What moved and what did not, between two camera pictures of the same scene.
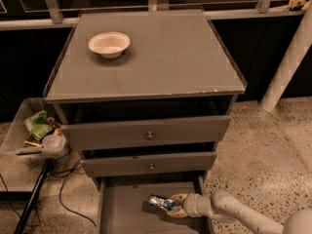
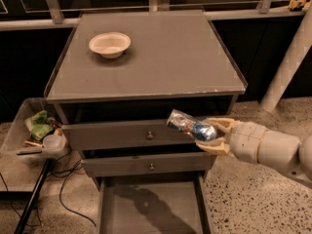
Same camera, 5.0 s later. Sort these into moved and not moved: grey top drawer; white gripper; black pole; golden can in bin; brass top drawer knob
Moved: white gripper
Not moved: black pole; brass top drawer knob; golden can in bin; grey top drawer
